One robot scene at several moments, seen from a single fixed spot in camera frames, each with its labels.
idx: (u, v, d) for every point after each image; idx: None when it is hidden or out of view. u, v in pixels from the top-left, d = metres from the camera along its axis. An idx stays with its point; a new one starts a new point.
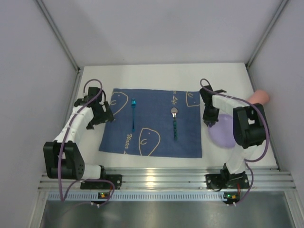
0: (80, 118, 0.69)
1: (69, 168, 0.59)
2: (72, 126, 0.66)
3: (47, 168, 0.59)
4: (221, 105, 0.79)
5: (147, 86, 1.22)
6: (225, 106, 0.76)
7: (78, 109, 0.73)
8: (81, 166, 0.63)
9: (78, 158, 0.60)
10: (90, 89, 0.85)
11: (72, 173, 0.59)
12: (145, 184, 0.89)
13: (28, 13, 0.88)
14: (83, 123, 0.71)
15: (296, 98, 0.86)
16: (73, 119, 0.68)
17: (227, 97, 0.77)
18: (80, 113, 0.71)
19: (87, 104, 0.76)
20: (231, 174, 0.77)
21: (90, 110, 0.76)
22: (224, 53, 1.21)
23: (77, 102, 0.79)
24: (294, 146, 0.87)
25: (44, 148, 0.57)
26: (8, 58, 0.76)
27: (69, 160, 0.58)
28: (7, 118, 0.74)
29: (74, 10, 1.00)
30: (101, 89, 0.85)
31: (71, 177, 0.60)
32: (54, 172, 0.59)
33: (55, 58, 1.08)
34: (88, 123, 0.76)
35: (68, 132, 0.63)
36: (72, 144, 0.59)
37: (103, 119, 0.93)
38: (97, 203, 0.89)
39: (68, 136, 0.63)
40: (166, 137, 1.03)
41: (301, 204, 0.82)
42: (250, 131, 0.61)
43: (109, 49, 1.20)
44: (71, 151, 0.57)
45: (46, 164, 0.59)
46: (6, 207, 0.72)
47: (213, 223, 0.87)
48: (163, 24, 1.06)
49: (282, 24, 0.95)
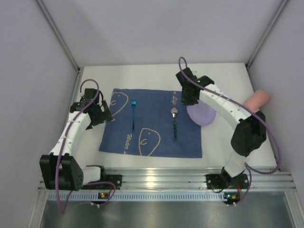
0: (77, 126, 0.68)
1: (67, 180, 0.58)
2: (68, 137, 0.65)
3: (45, 181, 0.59)
4: (213, 104, 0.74)
5: (147, 86, 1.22)
6: (220, 109, 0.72)
7: (74, 115, 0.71)
8: (80, 177, 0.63)
9: (76, 171, 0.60)
10: (86, 91, 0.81)
11: (71, 185, 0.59)
12: (145, 184, 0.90)
13: (28, 13, 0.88)
14: (80, 131, 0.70)
15: (296, 97, 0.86)
16: (69, 129, 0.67)
17: (221, 97, 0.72)
18: (76, 120, 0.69)
19: (83, 109, 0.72)
20: (232, 176, 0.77)
21: (87, 116, 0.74)
22: (224, 53, 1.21)
23: (73, 107, 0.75)
24: (294, 146, 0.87)
25: (41, 162, 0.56)
26: (8, 59, 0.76)
27: (67, 173, 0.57)
28: (8, 119, 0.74)
29: (74, 10, 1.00)
30: (98, 90, 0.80)
31: (71, 189, 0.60)
32: (52, 184, 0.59)
33: (55, 58, 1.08)
34: (85, 129, 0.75)
35: (64, 143, 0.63)
36: (69, 156, 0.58)
37: (101, 120, 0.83)
38: (97, 203, 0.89)
39: (64, 148, 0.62)
40: (166, 138, 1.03)
41: (301, 203, 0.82)
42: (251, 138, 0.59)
43: (109, 49, 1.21)
44: (68, 165, 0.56)
45: (44, 177, 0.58)
46: (6, 208, 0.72)
47: (213, 223, 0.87)
48: (163, 25, 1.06)
49: (282, 24, 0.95)
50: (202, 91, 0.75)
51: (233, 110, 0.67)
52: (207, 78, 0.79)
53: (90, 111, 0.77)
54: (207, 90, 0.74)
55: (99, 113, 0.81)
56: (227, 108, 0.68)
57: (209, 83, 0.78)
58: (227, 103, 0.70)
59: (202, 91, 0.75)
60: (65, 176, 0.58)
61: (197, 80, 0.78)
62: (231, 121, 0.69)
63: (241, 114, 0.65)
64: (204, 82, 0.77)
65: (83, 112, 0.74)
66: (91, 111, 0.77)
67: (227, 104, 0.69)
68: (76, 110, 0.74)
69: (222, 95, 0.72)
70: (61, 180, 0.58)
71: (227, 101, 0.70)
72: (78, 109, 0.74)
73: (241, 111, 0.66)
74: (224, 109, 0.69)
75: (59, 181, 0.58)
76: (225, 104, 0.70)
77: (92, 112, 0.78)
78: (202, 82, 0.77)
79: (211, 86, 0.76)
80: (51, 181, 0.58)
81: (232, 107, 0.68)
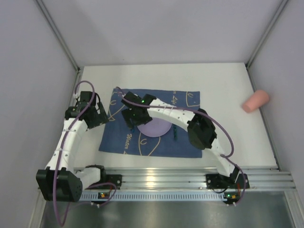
0: (72, 136, 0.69)
1: (65, 193, 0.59)
2: (64, 148, 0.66)
3: (44, 194, 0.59)
4: (163, 117, 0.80)
5: (147, 86, 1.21)
6: (169, 118, 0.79)
7: (69, 124, 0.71)
8: (79, 188, 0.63)
9: (74, 183, 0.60)
10: (82, 94, 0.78)
11: (69, 197, 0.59)
12: (146, 184, 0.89)
13: (28, 13, 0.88)
14: (77, 140, 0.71)
15: (296, 98, 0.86)
16: (64, 139, 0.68)
17: (165, 107, 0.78)
18: (71, 129, 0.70)
19: (79, 116, 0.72)
20: (228, 174, 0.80)
21: (83, 122, 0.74)
22: (224, 53, 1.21)
23: (68, 112, 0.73)
24: (294, 145, 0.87)
25: (37, 177, 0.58)
26: (9, 58, 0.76)
27: (64, 186, 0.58)
28: (8, 119, 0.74)
29: (74, 10, 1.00)
30: (94, 93, 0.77)
31: (70, 200, 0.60)
32: (52, 196, 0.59)
33: (55, 58, 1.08)
34: (81, 136, 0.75)
35: (61, 156, 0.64)
36: (67, 171, 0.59)
37: (97, 123, 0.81)
38: (97, 203, 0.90)
39: (61, 160, 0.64)
40: (166, 137, 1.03)
41: (301, 203, 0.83)
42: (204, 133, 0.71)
43: (109, 49, 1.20)
44: (65, 179, 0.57)
45: (42, 191, 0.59)
46: (6, 207, 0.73)
47: (213, 223, 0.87)
48: (163, 24, 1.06)
49: (282, 24, 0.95)
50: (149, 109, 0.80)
51: (181, 116, 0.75)
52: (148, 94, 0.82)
53: (87, 116, 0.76)
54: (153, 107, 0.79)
55: (95, 118, 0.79)
56: (175, 115, 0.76)
57: (152, 98, 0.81)
58: (174, 111, 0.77)
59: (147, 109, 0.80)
60: (63, 188, 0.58)
61: (140, 100, 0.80)
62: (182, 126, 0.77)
63: (187, 116, 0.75)
64: (147, 100, 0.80)
65: (80, 118, 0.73)
66: (87, 116, 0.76)
67: (173, 112, 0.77)
68: (71, 117, 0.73)
69: (166, 106, 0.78)
70: (60, 193, 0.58)
71: (172, 109, 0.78)
72: (73, 115, 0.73)
73: (185, 114, 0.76)
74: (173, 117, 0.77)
75: (58, 193, 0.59)
76: (171, 113, 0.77)
77: (88, 117, 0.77)
78: (146, 101, 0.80)
79: (155, 101, 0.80)
80: (49, 194, 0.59)
81: (178, 113, 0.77)
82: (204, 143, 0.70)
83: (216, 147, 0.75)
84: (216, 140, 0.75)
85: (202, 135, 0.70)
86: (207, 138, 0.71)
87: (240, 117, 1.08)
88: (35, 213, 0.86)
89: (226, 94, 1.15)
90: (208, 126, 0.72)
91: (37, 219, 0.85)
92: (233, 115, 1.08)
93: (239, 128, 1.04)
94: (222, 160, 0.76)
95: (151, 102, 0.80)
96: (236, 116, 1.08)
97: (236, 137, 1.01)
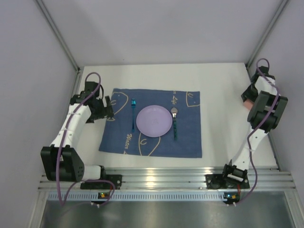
0: (77, 118, 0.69)
1: (68, 172, 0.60)
2: (69, 129, 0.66)
3: (47, 172, 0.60)
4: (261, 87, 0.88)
5: (147, 86, 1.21)
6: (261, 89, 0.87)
7: (74, 108, 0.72)
8: (80, 168, 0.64)
9: (77, 163, 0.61)
10: (87, 84, 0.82)
11: (72, 176, 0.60)
12: (146, 184, 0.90)
13: (28, 13, 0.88)
14: (81, 123, 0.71)
15: (296, 97, 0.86)
16: (69, 121, 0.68)
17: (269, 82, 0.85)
18: (76, 113, 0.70)
19: (83, 102, 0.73)
20: (233, 165, 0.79)
21: (88, 109, 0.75)
22: (224, 53, 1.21)
23: (73, 99, 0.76)
24: (294, 145, 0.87)
25: (41, 154, 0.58)
26: (8, 58, 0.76)
27: (67, 165, 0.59)
28: (8, 119, 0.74)
29: (74, 10, 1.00)
30: (99, 84, 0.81)
31: (71, 180, 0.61)
32: (54, 175, 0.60)
33: (55, 58, 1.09)
34: (86, 121, 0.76)
35: (65, 136, 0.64)
36: (70, 148, 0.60)
37: (102, 115, 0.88)
38: (97, 203, 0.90)
39: (65, 139, 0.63)
40: (166, 137, 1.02)
41: (301, 204, 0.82)
42: (259, 114, 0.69)
43: (109, 49, 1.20)
44: (68, 155, 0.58)
45: (45, 169, 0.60)
46: (6, 207, 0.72)
47: (213, 223, 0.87)
48: (163, 24, 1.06)
49: (282, 24, 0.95)
50: (261, 76, 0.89)
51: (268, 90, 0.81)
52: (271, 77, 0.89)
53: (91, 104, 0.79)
54: (265, 77, 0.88)
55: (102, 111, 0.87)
56: (265, 85, 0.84)
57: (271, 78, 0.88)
58: (269, 85, 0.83)
59: (260, 77, 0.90)
60: (66, 167, 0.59)
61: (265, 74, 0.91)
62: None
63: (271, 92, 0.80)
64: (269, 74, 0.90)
65: (84, 104, 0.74)
66: (91, 103, 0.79)
67: (268, 84, 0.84)
68: (76, 103, 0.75)
69: (272, 82, 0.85)
70: (62, 172, 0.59)
71: (269, 83, 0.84)
72: (78, 101, 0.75)
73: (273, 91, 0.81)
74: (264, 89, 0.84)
75: (61, 173, 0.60)
76: (267, 86, 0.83)
77: (93, 104, 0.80)
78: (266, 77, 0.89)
79: (272, 80, 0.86)
80: (52, 173, 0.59)
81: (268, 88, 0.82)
82: (255, 113, 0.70)
83: (253, 136, 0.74)
84: (261, 132, 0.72)
85: (259, 106, 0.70)
86: (260, 117, 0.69)
87: (240, 117, 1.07)
88: (35, 213, 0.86)
89: (226, 94, 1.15)
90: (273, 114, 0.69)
91: (37, 219, 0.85)
92: (233, 115, 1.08)
93: (239, 128, 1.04)
94: (245, 150, 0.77)
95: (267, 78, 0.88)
96: (236, 116, 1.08)
97: (235, 137, 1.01)
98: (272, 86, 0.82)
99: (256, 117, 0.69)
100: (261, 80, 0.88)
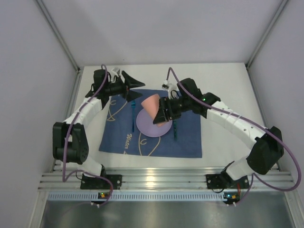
0: (90, 106, 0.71)
1: (75, 150, 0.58)
2: (82, 112, 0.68)
3: (53, 149, 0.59)
4: (223, 122, 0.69)
5: (148, 86, 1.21)
6: (231, 128, 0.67)
7: (88, 98, 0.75)
8: (86, 151, 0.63)
9: (83, 142, 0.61)
10: (95, 77, 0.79)
11: (76, 156, 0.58)
12: (145, 184, 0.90)
13: (28, 13, 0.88)
14: (92, 113, 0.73)
15: (297, 97, 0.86)
16: (82, 106, 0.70)
17: (231, 114, 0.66)
18: (90, 102, 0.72)
19: (96, 94, 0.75)
20: (233, 179, 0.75)
21: (100, 102, 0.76)
22: (224, 53, 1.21)
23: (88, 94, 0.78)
24: (294, 145, 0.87)
25: (53, 128, 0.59)
26: (8, 57, 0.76)
27: (75, 142, 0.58)
28: (7, 118, 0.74)
29: (75, 10, 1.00)
30: (105, 79, 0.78)
31: (75, 160, 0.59)
32: (60, 152, 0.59)
33: (55, 57, 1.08)
34: (96, 113, 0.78)
35: (77, 117, 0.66)
36: (80, 126, 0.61)
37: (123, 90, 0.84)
38: (97, 203, 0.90)
39: (77, 120, 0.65)
40: (166, 137, 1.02)
41: (301, 204, 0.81)
42: (268, 160, 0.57)
43: (109, 49, 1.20)
44: (78, 132, 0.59)
45: (53, 144, 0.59)
46: (6, 207, 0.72)
47: (213, 223, 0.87)
48: (163, 24, 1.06)
49: (282, 24, 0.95)
50: (217, 111, 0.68)
51: (247, 128, 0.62)
52: (213, 94, 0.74)
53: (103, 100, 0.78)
54: (216, 109, 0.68)
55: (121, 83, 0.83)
56: (237, 124, 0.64)
57: (215, 99, 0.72)
58: (239, 120, 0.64)
59: (209, 110, 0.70)
60: (73, 145, 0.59)
61: (202, 98, 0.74)
62: (247, 144, 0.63)
63: (256, 132, 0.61)
64: (210, 98, 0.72)
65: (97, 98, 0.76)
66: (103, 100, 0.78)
67: (238, 122, 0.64)
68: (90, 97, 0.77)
69: (232, 112, 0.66)
70: (68, 150, 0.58)
71: (231, 116, 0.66)
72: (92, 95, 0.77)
73: (254, 128, 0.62)
74: (237, 128, 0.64)
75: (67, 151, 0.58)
76: (237, 122, 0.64)
77: (105, 100, 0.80)
78: (207, 100, 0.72)
79: (218, 103, 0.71)
80: (58, 148, 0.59)
81: (244, 125, 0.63)
82: (266, 164, 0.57)
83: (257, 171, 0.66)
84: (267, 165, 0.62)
85: (266, 156, 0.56)
86: (270, 161, 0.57)
87: None
88: (35, 213, 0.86)
89: (226, 94, 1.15)
90: (277, 150, 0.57)
91: (37, 219, 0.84)
92: None
93: None
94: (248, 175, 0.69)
95: (213, 103, 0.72)
96: None
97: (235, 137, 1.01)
98: (240, 118, 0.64)
99: (268, 165, 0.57)
100: (217, 115, 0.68)
